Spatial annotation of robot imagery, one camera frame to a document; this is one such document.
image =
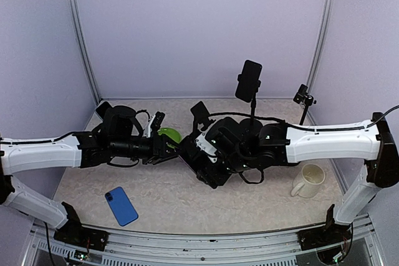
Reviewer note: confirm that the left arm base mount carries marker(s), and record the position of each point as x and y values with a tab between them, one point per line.
74	233

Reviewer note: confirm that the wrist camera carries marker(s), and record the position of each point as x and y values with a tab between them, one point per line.
153	124
206	147

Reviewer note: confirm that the black folding phone stand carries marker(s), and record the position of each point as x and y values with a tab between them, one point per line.
201	116

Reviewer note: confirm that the aluminium frame post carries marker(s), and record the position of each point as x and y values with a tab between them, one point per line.
93	86
321	37

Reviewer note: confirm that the black phone purple edge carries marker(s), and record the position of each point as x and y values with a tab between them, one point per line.
189	153

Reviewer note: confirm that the blue phone face down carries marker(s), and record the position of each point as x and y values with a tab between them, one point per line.
121	207

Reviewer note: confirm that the right aluminium frame post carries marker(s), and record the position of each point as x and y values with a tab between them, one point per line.
321	37

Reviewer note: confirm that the left aluminium frame post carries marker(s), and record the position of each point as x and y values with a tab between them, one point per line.
93	86

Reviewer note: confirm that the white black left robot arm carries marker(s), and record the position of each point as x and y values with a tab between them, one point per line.
119	135

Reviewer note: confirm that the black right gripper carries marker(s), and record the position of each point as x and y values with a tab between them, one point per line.
209	175

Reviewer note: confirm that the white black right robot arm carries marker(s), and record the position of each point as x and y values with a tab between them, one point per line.
225	147

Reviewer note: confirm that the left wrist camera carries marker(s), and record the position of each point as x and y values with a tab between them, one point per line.
153	124

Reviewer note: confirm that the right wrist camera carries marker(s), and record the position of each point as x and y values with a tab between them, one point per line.
206	147

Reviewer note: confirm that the black round-base clamp stand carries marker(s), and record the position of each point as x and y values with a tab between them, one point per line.
252	113

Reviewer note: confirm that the cream ceramic mug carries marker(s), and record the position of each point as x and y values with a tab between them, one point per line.
308	181

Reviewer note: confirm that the green plate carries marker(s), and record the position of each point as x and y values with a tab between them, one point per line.
172	133

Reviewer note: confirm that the black phone teal case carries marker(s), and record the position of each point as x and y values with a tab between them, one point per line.
248	81

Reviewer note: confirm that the black tall round-base stand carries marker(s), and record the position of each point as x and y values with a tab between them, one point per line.
303	98

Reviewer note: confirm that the front aluminium rail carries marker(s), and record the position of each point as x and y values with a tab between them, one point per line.
124	247

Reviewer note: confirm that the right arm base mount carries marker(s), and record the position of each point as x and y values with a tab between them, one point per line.
328	234

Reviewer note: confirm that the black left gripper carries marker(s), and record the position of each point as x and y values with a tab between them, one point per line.
159	148

